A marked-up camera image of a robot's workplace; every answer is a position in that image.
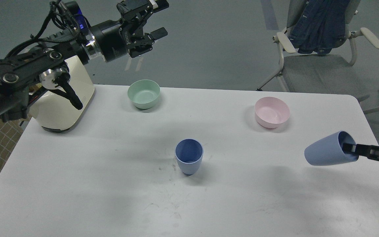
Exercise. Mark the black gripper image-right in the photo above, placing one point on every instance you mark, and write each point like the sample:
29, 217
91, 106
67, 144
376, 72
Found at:
369, 151

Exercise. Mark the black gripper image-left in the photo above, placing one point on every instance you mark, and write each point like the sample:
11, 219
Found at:
113, 39

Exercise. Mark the blue cup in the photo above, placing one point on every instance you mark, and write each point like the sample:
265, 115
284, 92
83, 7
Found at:
189, 154
328, 151

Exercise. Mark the green bowl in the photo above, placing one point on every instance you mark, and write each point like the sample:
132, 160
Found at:
144, 94

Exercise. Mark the grey office chair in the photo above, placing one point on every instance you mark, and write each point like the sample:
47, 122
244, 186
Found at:
332, 73

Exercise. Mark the pink bowl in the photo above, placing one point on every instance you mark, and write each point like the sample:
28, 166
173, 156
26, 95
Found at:
271, 112

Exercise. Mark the blue denim jacket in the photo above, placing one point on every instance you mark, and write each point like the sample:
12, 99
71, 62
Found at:
320, 27

